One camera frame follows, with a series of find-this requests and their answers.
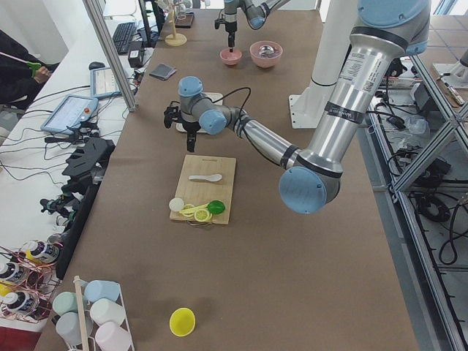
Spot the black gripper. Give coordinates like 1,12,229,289
223,13,237,51
181,121,200,153

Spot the small pink bowl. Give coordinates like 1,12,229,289
219,48,243,66

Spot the white ceramic spoon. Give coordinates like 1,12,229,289
189,173,222,182

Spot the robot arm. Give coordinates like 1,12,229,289
214,0,287,53
174,1,430,214

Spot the large pink ice bowl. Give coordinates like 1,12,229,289
249,40,283,68

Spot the metal ice scoop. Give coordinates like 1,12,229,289
257,45,281,59

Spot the cream serving tray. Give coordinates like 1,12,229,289
175,92,223,133

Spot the dark brown tray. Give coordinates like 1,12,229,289
175,12,195,29

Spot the wooden mug tree stand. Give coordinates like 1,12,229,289
156,0,187,47

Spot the wooden cutting board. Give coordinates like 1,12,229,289
175,154,236,224

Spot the grey folded cloth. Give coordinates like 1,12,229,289
149,63,177,80

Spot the yellow plastic knife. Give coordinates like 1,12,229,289
179,203,208,218

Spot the green lime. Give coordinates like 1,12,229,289
207,200,226,215

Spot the black power adapter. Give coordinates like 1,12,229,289
127,41,145,68

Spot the far teach pendant tablet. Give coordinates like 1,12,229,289
90,67,121,99

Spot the teach pendant tablet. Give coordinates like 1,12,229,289
40,94,99,135
90,67,121,99

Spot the black tool holder rack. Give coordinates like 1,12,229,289
56,137,116,280

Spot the black keyboard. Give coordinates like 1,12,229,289
113,22,136,55

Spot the computer mouse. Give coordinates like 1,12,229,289
88,61,105,70

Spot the near teach pendant tablet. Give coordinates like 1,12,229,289
40,94,99,135

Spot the person in black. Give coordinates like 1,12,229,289
1,31,59,110

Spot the blue plastic cup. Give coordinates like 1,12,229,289
84,280,119,303

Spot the white cup rack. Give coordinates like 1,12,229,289
73,276,135,350

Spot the white plastic cup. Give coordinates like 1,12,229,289
90,298,126,325

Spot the green plastic cup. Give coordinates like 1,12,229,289
52,292,78,316

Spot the pink plastic cup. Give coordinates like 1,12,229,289
95,322,131,351

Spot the grey plastic cup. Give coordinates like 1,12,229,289
56,312,82,345

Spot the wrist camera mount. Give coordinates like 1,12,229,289
214,18,224,29
164,106,181,129

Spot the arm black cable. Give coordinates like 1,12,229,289
211,86,253,121

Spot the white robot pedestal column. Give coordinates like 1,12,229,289
290,0,358,129

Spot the aluminium frame post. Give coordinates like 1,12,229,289
83,0,137,112

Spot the copper wire bottle rack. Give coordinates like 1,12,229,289
1,240,62,324

